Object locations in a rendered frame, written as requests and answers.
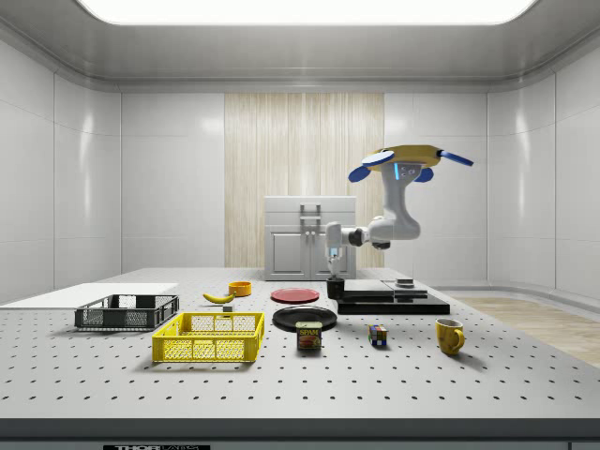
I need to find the red plate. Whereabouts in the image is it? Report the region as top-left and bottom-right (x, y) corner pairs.
(270, 287), (321, 304)

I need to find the white cabinet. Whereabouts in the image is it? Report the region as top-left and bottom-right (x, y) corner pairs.
(263, 195), (357, 282)

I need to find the black plate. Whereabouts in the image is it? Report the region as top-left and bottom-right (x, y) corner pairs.
(272, 306), (338, 332)

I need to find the black stove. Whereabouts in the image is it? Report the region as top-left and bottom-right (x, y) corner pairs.
(336, 277), (451, 316)

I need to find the flat-sided can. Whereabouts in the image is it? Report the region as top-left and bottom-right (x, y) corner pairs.
(295, 321), (323, 351)

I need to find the puzzle cube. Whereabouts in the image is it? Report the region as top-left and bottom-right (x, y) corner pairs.
(367, 323), (389, 348)

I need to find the yellow mug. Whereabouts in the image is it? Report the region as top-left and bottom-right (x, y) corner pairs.
(435, 318), (466, 357)

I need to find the yellow basket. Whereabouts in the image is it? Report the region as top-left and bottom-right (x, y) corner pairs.
(151, 311), (266, 364)

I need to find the dark grey basket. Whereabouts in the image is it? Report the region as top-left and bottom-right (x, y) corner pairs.
(74, 293), (181, 332)

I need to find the white board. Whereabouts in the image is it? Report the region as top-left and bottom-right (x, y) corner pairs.
(0, 282), (180, 309)

